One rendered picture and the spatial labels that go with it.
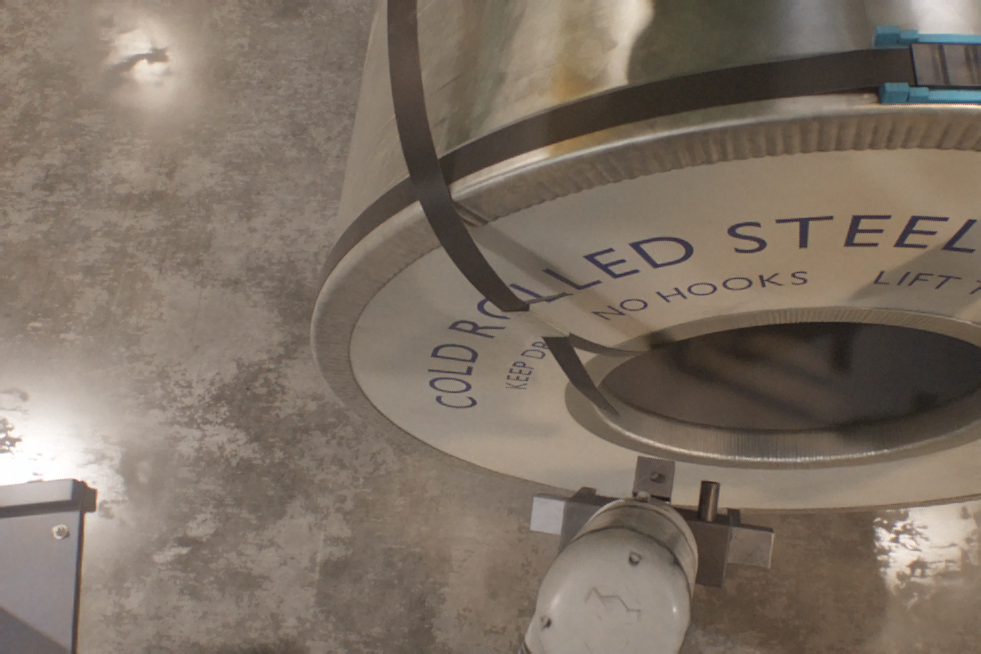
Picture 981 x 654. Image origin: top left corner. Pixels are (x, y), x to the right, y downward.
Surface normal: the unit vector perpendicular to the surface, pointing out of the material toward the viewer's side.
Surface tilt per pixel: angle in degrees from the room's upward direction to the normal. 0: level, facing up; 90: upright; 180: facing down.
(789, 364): 12
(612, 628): 25
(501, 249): 90
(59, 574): 0
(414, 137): 42
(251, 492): 0
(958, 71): 2
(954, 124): 89
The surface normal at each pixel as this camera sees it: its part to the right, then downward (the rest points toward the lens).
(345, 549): -0.05, -0.41
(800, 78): -0.31, -0.40
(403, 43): -0.53, -0.15
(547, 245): -0.07, 0.91
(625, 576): -0.22, -0.07
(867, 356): -0.68, -0.34
